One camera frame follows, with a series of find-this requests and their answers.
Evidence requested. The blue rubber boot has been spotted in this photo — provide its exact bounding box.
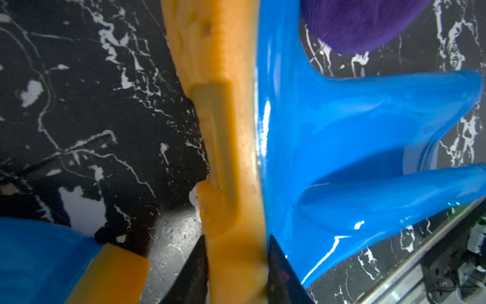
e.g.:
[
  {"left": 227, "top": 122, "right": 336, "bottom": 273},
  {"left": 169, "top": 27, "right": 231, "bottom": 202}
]
[
  {"left": 160, "top": 0, "right": 486, "bottom": 304},
  {"left": 0, "top": 216, "right": 151, "bottom": 304}
]

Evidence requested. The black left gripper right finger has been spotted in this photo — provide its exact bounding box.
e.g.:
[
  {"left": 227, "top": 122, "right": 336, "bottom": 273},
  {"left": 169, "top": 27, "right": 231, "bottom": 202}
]
[{"left": 267, "top": 235, "right": 314, "bottom": 304}]

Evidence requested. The purple cloth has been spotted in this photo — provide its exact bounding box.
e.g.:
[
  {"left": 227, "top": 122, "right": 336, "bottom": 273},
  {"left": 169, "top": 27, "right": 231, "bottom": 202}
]
[{"left": 301, "top": 0, "right": 430, "bottom": 54}]

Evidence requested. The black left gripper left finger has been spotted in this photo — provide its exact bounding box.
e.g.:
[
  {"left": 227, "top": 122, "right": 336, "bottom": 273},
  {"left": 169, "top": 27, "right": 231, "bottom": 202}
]
[{"left": 159, "top": 236, "right": 208, "bottom": 304}]

